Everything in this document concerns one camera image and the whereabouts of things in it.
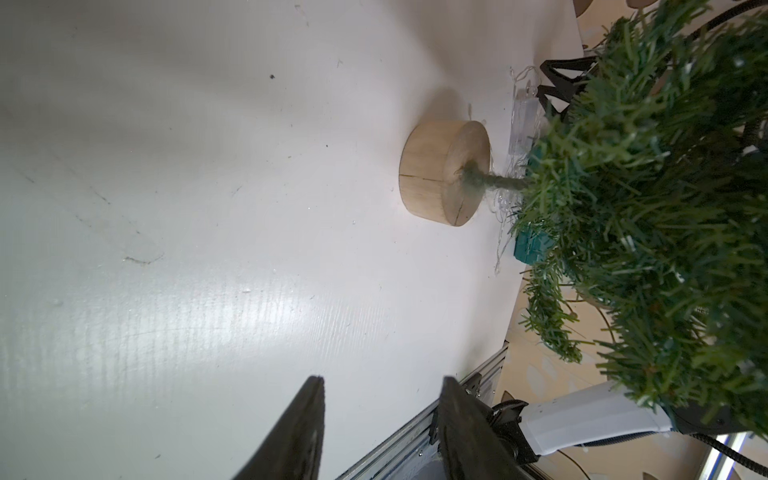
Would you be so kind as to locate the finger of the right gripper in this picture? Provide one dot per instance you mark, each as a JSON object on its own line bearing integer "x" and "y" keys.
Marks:
{"x": 546, "y": 93}
{"x": 567, "y": 72}

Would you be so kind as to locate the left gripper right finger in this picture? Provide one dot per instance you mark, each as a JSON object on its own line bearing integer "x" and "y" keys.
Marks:
{"x": 468, "y": 445}

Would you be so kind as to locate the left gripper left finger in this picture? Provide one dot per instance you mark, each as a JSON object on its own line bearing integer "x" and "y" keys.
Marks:
{"x": 293, "y": 447}

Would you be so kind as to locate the clear battery box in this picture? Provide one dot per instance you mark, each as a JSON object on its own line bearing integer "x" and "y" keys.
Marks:
{"x": 526, "y": 120}

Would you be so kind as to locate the small green christmas tree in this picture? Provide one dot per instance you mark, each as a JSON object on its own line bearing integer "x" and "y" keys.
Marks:
{"x": 444, "y": 170}

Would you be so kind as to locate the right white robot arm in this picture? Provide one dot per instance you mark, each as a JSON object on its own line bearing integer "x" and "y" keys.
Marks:
{"x": 594, "y": 417}

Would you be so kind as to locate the green plastic tool case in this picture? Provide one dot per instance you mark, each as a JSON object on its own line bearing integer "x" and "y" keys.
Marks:
{"x": 531, "y": 247}

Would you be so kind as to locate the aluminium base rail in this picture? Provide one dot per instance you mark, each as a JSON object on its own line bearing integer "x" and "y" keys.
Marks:
{"x": 412, "y": 452}

